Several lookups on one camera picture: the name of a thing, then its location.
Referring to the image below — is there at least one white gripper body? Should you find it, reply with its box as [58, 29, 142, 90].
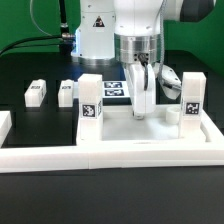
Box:
[123, 62, 182, 117]

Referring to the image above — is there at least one white desk top tray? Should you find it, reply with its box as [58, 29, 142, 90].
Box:
[76, 105, 224, 145]

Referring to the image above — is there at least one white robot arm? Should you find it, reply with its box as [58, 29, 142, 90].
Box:
[71, 0, 216, 119]

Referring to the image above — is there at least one fiducial marker plate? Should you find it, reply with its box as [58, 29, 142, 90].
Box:
[72, 80, 132, 100]

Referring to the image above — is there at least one white U-shaped fence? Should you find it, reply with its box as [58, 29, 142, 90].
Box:
[0, 116, 224, 173]

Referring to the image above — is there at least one grey braided camera cable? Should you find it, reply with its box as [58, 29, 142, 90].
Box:
[143, 0, 183, 92]

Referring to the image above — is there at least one grey thin cable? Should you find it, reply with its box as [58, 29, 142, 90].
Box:
[28, 0, 54, 37]

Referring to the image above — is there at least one black cable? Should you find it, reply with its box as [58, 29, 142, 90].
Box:
[0, 32, 76, 56]

